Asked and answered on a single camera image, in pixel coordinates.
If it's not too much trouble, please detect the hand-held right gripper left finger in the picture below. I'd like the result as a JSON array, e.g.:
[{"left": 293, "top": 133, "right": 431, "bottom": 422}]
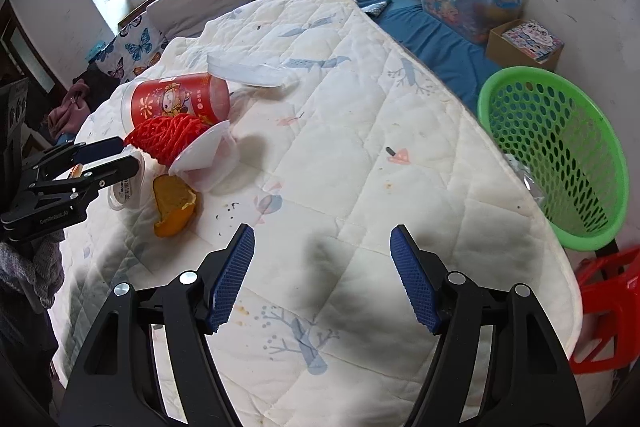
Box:
[{"left": 61, "top": 223, "right": 256, "bottom": 427}]

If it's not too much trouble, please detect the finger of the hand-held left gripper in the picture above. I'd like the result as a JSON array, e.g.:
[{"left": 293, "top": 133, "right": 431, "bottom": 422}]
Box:
[
  {"left": 30, "top": 136, "right": 126, "bottom": 180},
  {"left": 30, "top": 155, "right": 141, "bottom": 208}
]

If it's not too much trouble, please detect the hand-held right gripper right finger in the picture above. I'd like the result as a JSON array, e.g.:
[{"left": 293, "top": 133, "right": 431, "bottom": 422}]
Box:
[{"left": 390, "top": 224, "right": 587, "bottom": 427}]

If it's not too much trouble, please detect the small clear lidded cup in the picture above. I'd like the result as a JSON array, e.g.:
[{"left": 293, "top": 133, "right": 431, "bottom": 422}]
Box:
[{"left": 107, "top": 157, "right": 146, "bottom": 211}]

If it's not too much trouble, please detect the red foam net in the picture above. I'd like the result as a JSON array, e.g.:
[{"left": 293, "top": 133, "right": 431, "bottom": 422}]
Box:
[{"left": 124, "top": 114, "right": 213, "bottom": 166}]

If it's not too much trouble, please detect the green plastic basket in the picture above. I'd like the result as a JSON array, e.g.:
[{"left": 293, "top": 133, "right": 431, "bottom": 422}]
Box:
[{"left": 476, "top": 67, "right": 630, "bottom": 252}]

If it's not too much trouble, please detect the person's left forearm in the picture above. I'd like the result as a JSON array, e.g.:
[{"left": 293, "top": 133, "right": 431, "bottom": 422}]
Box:
[{"left": 0, "top": 232, "right": 66, "bottom": 308}]

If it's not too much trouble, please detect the pink cloth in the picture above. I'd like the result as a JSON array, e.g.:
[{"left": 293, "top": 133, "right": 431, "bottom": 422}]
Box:
[{"left": 47, "top": 97, "right": 93, "bottom": 135}]

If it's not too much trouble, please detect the dark cloth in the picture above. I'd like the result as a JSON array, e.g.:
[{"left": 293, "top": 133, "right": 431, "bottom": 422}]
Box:
[{"left": 72, "top": 64, "right": 118, "bottom": 100}]

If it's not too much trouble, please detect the orange peel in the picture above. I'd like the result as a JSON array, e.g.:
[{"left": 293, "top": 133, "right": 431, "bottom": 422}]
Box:
[{"left": 152, "top": 174, "right": 198, "bottom": 239}]

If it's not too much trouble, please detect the red printed plastic jar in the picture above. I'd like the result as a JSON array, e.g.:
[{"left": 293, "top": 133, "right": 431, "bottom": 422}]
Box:
[{"left": 121, "top": 73, "right": 232, "bottom": 132}]

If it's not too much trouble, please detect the clear cup with white lid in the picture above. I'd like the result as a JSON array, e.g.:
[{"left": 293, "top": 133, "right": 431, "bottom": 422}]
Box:
[{"left": 169, "top": 119, "right": 238, "bottom": 194}]

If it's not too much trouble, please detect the butterfly print cloth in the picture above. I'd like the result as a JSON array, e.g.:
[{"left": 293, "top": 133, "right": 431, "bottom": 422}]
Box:
[{"left": 87, "top": 14, "right": 166, "bottom": 82}]

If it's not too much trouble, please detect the white quilted mat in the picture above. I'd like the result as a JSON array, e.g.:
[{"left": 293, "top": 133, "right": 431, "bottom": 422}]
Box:
[{"left": 50, "top": 0, "right": 585, "bottom": 427}]

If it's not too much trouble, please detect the clear plastic lid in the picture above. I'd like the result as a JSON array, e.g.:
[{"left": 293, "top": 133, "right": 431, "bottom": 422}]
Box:
[{"left": 206, "top": 52, "right": 301, "bottom": 88}]

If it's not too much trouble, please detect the red plastic stool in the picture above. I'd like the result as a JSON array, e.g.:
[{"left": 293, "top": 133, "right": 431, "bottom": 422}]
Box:
[{"left": 570, "top": 247, "right": 640, "bottom": 375}]

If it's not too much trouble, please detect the blue mattress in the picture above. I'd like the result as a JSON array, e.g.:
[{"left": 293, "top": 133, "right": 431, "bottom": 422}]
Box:
[{"left": 357, "top": 0, "right": 506, "bottom": 118}]

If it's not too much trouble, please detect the cardboard box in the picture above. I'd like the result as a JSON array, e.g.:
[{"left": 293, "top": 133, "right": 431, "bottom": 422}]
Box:
[{"left": 486, "top": 19, "right": 565, "bottom": 72}]

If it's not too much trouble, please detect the clear plastic storage bin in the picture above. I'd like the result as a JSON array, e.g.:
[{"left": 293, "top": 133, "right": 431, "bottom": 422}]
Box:
[{"left": 411, "top": 0, "right": 530, "bottom": 45}]

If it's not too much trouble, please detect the dark wooden door frame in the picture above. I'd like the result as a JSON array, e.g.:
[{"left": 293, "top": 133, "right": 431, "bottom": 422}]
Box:
[{"left": 0, "top": 0, "right": 56, "bottom": 108}]

